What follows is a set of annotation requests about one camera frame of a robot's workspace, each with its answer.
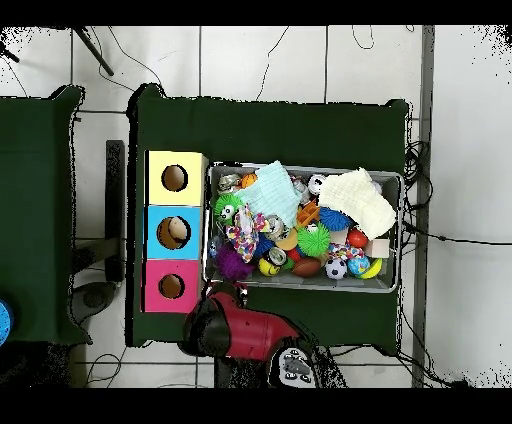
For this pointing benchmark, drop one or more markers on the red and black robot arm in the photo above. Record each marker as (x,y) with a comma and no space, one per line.
(256,332)

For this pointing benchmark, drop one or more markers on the orange plastic toy crate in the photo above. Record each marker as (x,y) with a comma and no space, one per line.
(308,214)

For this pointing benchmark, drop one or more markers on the blue round object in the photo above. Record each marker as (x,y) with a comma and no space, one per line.
(4,322)

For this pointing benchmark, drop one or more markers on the black upright panel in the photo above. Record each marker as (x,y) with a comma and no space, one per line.
(115,188)

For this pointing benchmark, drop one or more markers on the clear plastic packet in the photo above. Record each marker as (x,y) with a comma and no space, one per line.
(214,248)

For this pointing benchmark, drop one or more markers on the cream knitted cloth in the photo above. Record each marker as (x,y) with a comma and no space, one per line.
(360,204)

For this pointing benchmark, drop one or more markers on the black tripod leg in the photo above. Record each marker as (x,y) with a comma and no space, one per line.
(94,51)

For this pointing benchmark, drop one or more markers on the silver drink can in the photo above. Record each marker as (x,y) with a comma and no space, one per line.
(275,227)

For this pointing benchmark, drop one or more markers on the small green puffer toy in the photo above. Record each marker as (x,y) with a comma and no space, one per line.
(224,202)

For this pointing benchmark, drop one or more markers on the mint green knitted cloth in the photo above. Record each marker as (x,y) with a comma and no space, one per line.
(272,194)

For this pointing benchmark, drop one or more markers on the grey stand foot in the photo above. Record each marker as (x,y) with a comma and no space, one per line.
(94,300)

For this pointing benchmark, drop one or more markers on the dark green side cloth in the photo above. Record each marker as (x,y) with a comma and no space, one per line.
(36,200)

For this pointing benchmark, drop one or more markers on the globe print ball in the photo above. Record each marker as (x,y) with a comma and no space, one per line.
(358,266)

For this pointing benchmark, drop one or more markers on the black and white soccer ball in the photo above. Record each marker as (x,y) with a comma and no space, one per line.
(336,268)

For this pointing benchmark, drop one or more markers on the dark green table cloth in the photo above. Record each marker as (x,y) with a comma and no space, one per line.
(280,128)

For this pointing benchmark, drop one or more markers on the large green puffer toy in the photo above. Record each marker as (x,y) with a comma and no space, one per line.
(314,242)

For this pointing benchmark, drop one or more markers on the small orange basketball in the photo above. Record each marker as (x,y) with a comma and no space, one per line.
(249,180)

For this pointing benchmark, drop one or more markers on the wooden box with three holes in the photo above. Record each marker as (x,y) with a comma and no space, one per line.
(176,196)

